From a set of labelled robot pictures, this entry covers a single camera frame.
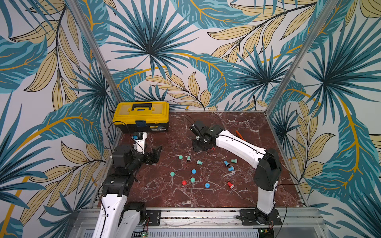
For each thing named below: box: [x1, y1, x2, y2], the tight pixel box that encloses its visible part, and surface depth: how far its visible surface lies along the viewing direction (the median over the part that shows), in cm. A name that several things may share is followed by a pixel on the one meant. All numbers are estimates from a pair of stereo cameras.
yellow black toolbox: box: [112, 101, 170, 133], surface depth 98 cm
